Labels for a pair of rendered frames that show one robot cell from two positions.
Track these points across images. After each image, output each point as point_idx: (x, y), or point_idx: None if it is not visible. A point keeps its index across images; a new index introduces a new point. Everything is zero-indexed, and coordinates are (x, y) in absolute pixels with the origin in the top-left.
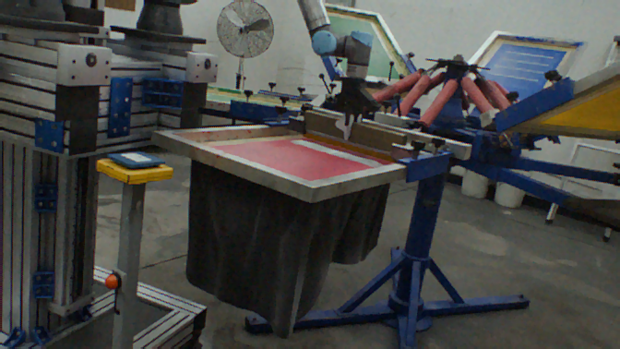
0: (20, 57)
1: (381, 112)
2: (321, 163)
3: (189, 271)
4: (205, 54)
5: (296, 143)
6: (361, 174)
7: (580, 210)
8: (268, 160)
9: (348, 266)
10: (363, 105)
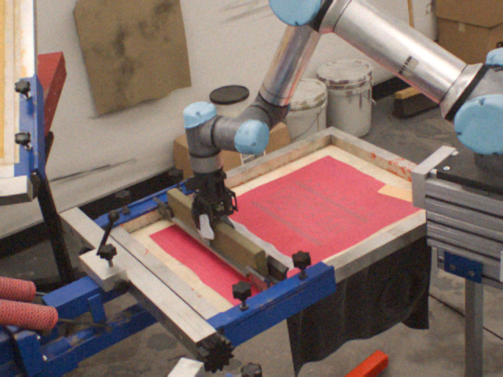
0: None
1: (113, 269)
2: (285, 203)
3: (424, 320)
4: (432, 159)
5: (288, 258)
6: (273, 153)
7: (38, 185)
8: (346, 195)
9: None
10: (193, 201)
